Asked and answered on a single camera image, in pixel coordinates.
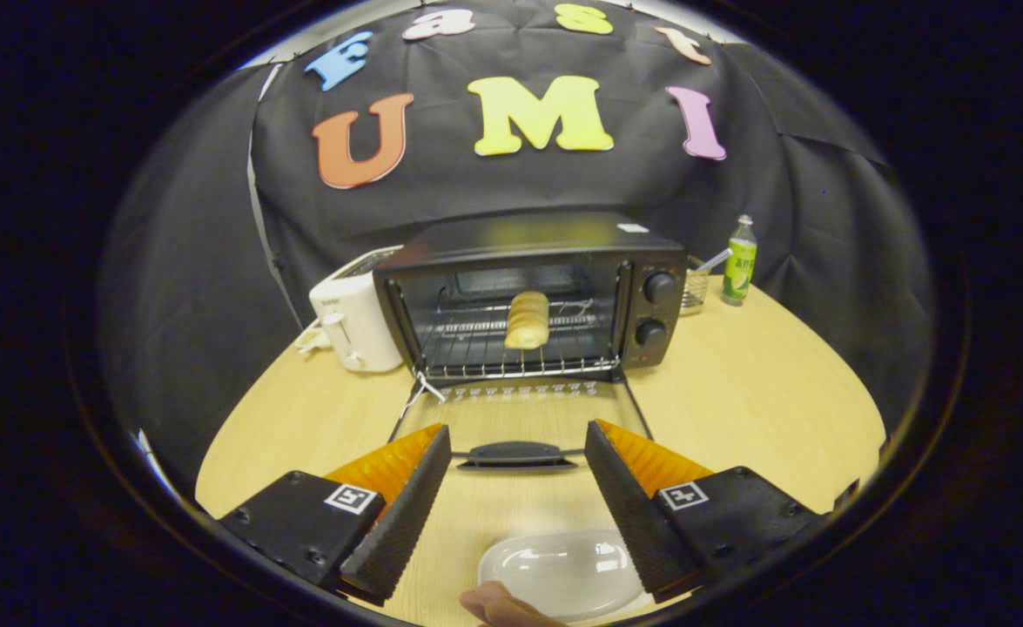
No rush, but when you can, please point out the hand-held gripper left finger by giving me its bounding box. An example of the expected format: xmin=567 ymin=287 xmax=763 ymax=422
xmin=219 ymin=424 xmax=453 ymax=603

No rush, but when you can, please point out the black toaster oven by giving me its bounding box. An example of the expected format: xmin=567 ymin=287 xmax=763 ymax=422
xmin=372 ymin=212 xmax=688 ymax=473

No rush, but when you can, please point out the green drink bottle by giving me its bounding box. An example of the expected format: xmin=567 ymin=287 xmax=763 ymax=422
xmin=721 ymin=214 xmax=758 ymax=307

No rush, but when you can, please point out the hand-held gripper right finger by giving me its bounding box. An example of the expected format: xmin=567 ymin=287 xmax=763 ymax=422
xmin=584 ymin=420 xmax=825 ymax=602

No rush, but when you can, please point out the metal mesh utensil holder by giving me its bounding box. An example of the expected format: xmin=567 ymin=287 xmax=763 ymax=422
xmin=681 ymin=257 xmax=712 ymax=316

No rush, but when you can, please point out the bright blue-edged screen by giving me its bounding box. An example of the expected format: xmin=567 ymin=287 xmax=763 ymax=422
xmin=132 ymin=428 xmax=177 ymax=497

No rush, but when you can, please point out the metal wire oven rack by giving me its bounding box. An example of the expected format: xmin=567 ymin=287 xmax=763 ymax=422
xmin=422 ymin=300 xmax=623 ymax=380

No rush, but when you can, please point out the yellow sliced bread roll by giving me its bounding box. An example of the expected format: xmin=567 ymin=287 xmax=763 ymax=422
xmin=504 ymin=291 xmax=551 ymax=350

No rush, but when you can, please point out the white oval plate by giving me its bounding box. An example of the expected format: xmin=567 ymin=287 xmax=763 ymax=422
xmin=477 ymin=529 xmax=647 ymax=621

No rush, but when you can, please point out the white pop-up toaster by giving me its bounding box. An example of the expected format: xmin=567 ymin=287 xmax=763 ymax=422
xmin=309 ymin=246 xmax=406 ymax=374

